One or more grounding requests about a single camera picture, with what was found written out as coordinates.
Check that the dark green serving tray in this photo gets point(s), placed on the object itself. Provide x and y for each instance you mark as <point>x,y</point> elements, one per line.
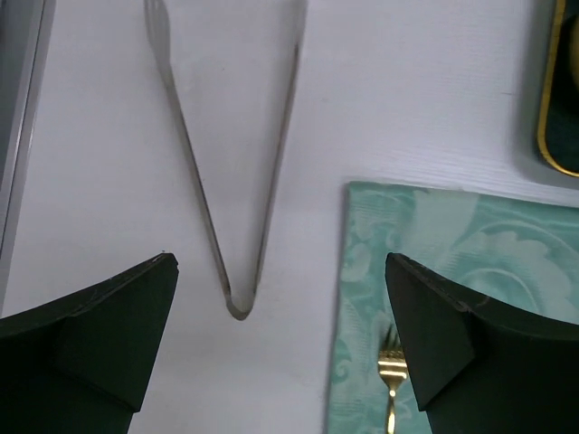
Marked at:
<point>557,124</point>

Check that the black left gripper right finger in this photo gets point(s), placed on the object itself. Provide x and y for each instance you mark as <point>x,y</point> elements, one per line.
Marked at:
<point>477,364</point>

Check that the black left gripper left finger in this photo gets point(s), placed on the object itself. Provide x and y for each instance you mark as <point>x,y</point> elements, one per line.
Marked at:
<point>82,363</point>

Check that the gold fork green handle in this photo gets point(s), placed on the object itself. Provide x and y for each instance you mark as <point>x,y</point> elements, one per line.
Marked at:
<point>393,371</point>

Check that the teal patterned placemat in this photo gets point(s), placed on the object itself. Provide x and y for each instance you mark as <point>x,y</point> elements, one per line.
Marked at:
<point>522,253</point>

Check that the steel serving tongs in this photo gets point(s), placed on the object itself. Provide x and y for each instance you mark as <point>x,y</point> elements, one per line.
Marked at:
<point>158,29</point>

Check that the aluminium frame rail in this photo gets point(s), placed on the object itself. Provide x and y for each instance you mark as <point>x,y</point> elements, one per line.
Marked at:
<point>25,35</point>

